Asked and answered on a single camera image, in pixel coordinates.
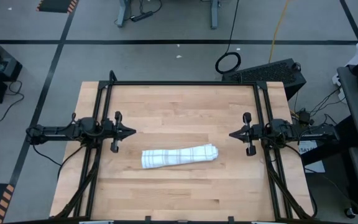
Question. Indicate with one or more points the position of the white printed paper sheet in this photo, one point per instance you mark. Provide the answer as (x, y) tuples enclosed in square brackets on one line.
[(308, 146)]

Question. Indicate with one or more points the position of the black power adapter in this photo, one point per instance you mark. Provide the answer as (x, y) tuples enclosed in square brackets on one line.
[(304, 116)]

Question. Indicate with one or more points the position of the white power strip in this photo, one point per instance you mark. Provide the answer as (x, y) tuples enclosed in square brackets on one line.
[(337, 81)]

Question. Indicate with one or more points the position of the black power strip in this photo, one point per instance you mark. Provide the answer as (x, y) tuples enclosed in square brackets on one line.
[(141, 16)]

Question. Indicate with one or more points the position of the black caster wheel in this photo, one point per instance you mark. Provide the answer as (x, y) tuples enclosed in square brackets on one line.
[(350, 213)]

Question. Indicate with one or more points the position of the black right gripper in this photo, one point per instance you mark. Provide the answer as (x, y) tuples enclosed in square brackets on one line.
[(258, 134)]

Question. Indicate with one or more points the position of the black metal table frame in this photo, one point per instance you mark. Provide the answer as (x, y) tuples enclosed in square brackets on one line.
[(182, 83)]

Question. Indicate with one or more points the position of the black desk base beam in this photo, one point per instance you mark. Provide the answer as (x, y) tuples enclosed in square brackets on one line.
[(337, 146)]

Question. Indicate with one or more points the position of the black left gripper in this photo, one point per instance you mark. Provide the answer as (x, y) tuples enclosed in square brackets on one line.
[(107, 130)]

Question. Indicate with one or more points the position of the grey desk leg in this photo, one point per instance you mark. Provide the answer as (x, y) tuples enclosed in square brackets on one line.
[(214, 15), (123, 12)]

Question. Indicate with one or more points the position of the white checked kitchen towel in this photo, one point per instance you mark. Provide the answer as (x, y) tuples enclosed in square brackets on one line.
[(179, 156)]

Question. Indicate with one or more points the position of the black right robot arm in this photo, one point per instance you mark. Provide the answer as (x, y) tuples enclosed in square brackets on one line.
[(303, 132)]

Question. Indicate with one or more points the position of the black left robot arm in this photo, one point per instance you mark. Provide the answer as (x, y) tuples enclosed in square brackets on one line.
[(57, 132)]

